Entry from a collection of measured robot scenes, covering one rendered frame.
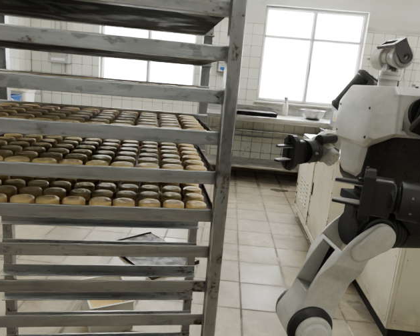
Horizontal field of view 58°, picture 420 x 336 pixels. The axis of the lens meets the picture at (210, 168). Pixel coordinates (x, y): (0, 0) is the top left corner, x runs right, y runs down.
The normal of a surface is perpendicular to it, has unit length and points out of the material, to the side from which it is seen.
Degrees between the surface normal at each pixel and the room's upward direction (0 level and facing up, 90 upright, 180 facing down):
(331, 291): 90
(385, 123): 85
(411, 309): 90
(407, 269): 90
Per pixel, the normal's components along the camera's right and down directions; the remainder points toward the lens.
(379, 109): -0.60, 0.04
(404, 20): -0.05, 0.22
